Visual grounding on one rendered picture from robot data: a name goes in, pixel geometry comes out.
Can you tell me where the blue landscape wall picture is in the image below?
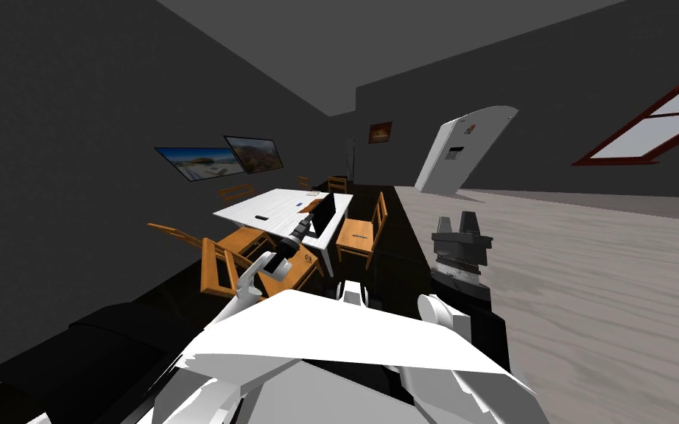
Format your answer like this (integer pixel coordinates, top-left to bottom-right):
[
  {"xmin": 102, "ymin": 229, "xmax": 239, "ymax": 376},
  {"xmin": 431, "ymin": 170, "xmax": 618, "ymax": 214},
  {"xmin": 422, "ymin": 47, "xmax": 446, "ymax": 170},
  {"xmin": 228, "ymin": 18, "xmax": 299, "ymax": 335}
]
[{"xmin": 154, "ymin": 146, "xmax": 247, "ymax": 183}]

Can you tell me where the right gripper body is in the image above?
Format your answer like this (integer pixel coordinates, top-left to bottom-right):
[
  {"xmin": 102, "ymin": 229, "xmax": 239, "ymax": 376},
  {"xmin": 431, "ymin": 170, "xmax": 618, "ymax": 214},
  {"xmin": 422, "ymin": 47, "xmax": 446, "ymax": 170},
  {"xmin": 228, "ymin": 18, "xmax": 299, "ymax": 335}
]
[{"xmin": 431, "ymin": 230, "xmax": 494, "ymax": 266}]

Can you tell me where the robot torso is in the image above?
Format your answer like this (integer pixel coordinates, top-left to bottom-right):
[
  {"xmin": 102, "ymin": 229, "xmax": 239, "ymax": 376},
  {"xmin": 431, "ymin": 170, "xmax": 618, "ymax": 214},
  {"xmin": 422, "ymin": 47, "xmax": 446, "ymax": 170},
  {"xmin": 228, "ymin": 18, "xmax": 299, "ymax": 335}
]
[{"xmin": 120, "ymin": 279, "xmax": 552, "ymax": 424}]

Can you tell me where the white table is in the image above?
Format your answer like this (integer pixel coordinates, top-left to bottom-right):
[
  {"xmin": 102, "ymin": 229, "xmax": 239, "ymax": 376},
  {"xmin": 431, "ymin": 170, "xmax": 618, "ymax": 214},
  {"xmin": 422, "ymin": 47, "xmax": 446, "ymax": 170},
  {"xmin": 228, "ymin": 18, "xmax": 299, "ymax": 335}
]
[{"xmin": 213, "ymin": 188, "xmax": 355, "ymax": 278}]

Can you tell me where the small orange wall picture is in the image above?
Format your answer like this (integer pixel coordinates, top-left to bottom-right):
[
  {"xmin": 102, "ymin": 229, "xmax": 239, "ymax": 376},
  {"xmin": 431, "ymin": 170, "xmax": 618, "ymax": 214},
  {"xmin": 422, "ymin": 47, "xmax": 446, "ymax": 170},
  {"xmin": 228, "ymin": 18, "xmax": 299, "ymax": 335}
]
[{"xmin": 367, "ymin": 121, "xmax": 393, "ymax": 145}]

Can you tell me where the white fridge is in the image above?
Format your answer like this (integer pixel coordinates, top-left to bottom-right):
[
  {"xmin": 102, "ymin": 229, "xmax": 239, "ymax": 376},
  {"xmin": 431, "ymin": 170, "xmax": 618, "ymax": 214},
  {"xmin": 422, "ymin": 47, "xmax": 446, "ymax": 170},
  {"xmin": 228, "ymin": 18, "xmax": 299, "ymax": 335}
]
[{"xmin": 413, "ymin": 105, "xmax": 520, "ymax": 197}]

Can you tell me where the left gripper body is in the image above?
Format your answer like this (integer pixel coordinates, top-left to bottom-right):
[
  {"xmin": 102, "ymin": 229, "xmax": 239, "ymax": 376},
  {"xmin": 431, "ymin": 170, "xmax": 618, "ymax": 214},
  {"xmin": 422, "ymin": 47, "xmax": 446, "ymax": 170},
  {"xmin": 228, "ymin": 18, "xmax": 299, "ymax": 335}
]
[{"xmin": 310, "ymin": 192, "xmax": 338, "ymax": 239}]

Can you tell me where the red-framed window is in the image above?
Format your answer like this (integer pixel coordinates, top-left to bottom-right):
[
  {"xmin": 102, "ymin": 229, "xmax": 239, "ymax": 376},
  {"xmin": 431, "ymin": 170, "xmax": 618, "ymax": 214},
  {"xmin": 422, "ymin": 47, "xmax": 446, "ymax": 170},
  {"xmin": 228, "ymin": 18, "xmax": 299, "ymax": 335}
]
[{"xmin": 571, "ymin": 57, "xmax": 679, "ymax": 168}]

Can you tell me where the brown landscape wall picture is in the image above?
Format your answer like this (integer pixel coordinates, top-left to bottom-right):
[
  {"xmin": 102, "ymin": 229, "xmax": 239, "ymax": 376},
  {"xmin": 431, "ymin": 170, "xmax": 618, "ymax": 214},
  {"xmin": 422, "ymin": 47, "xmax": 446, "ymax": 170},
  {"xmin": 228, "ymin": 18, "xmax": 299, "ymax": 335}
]
[{"xmin": 223, "ymin": 135, "xmax": 285, "ymax": 176}]

